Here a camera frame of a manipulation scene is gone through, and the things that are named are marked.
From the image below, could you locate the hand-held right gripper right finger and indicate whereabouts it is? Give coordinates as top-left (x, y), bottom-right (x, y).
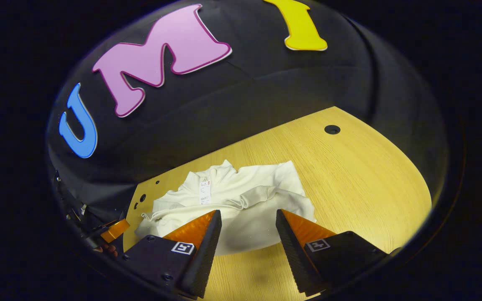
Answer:
top-left (276, 209), bottom-right (403, 297)

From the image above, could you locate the black backdrop cloth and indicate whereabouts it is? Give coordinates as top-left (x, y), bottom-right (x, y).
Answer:
top-left (46, 0), bottom-right (451, 235)

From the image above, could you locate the white long-sleeved garment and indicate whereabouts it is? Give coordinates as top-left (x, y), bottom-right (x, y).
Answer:
top-left (134, 160), bottom-right (318, 256)

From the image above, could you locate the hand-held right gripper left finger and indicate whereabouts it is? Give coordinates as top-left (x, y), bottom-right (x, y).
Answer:
top-left (120, 209), bottom-right (223, 299)

